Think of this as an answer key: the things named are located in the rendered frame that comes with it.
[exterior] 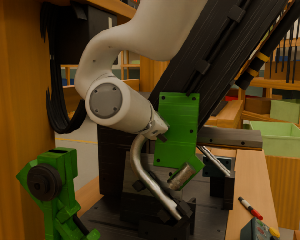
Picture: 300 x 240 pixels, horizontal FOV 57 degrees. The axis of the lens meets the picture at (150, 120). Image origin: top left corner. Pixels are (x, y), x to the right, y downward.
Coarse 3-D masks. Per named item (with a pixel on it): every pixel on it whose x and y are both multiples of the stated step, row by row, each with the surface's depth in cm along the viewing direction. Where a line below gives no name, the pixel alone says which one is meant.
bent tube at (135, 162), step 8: (136, 136) 77; (144, 136) 76; (136, 144) 76; (136, 152) 76; (136, 160) 76; (136, 168) 76; (144, 176) 75; (144, 184) 75; (152, 184) 74; (152, 192) 74; (160, 192) 73; (160, 200) 73; (168, 200) 73; (168, 208) 72; (176, 208) 72; (176, 216) 71
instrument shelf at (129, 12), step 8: (40, 0) 67; (48, 0) 67; (56, 0) 67; (64, 0) 67; (80, 0) 67; (88, 0) 67; (96, 0) 71; (104, 0) 75; (112, 0) 79; (104, 8) 75; (112, 8) 79; (120, 8) 84; (128, 8) 89; (120, 16) 87; (128, 16) 90; (120, 24) 104
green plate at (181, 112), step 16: (160, 96) 79; (176, 96) 78; (192, 96) 76; (160, 112) 79; (176, 112) 77; (192, 112) 76; (176, 128) 77; (192, 128) 75; (160, 144) 78; (176, 144) 76; (192, 144) 75; (160, 160) 78; (176, 160) 76
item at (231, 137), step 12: (204, 132) 92; (216, 132) 92; (228, 132) 92; (240, 132) 92; (252, 132) 92; (204, 144) 86; (216, 144) 85; (228, 144) 84; (240, 144) 83; (252, 144) 82
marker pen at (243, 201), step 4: (240, 196) 93; (240, 200) 92; (244, 200) 90; (244, 204) 89; (248, 204) 88; (248, 208) 87; (252, 208) 85; (252, 212) 84; (256, 212) 83; (256, 216) 82; (260, 216) 81
